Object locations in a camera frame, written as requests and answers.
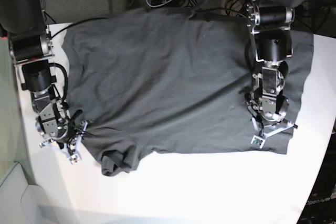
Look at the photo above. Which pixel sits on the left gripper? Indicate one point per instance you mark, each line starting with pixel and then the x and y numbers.
pixel 270 129

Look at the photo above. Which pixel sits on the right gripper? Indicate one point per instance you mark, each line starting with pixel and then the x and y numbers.
pixel 68 142

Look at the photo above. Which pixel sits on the dark grey t-shirt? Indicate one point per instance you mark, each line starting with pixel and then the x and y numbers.
pixel 159 81

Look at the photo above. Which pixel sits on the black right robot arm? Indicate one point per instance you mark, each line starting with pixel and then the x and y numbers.
pixel 30 47

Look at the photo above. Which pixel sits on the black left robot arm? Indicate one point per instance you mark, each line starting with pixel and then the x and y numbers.
pixel 269 23

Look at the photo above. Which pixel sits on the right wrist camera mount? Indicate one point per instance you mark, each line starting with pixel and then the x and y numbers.
pixel 71 148

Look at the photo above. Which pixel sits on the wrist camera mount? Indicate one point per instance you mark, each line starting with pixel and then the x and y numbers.
pixel 71 148
pixel 267 132

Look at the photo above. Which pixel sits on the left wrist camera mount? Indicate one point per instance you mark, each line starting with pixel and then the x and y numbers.
pixel 267 132

